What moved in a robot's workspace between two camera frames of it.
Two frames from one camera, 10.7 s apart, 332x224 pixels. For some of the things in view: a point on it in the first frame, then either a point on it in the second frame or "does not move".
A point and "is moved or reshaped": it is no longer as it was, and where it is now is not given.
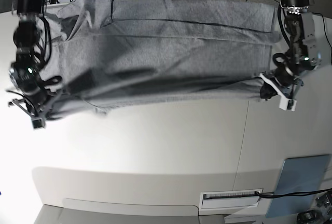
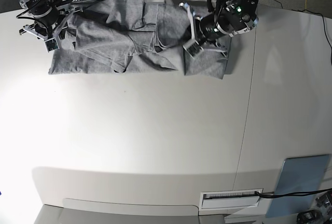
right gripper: [284, 81] -> [204, 30]
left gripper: [36, 96] -> [49, 27]
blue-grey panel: [298, 174] does not move
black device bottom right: [310, 217] does not move
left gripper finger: [267, 91] -> [188, 35]
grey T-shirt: [107, 52] is moved or reshaped
